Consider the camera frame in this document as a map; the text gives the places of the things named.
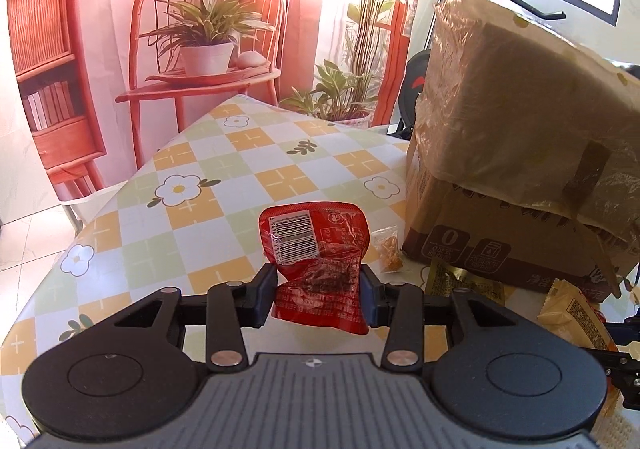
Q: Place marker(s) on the brown cardboard box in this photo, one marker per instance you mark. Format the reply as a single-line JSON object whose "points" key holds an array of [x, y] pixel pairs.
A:
{"points": [[480, 229]]}

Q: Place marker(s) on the red snack packet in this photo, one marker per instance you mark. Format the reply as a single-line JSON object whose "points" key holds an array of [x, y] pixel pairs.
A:
{"points": [[315, 249]]}

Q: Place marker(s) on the small clear snack packet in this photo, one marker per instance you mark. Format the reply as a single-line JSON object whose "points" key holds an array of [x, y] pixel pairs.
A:
{"points": [[389, 249]]}

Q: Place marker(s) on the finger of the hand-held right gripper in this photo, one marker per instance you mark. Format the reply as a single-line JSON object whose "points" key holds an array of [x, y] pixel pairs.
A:
{"points": [[625, 331], [620, 369]]}

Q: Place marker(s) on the checked flower tablecloth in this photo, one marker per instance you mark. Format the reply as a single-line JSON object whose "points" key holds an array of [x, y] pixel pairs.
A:
{"points": [[225, 169]]}

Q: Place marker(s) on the dark yellow snack packet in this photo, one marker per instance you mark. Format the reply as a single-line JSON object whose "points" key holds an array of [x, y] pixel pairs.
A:
{"points": [[445, 279]]}

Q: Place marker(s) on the black exercise bike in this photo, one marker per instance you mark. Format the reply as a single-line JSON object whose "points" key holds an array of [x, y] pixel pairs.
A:
{"points": [[415, 79]]}

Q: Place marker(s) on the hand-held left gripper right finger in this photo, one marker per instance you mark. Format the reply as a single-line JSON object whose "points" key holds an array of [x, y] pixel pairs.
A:
{"points": [[367, 294]]}

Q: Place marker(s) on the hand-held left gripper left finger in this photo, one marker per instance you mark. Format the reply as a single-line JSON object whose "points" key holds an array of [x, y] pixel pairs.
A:
{"points": [[267, 290]]}

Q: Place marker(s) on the clear plastic bag liner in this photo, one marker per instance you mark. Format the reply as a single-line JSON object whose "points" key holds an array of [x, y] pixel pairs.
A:
{"points": [[500, 104]]}

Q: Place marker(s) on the cream yellow snack packet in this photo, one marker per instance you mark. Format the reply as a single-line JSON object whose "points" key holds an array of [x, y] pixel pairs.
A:
{"points": [[575, 314]]}

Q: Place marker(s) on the printed room wall backdrop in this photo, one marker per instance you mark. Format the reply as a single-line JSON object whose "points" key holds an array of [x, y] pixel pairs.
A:
{"points": [[100, 79]]}

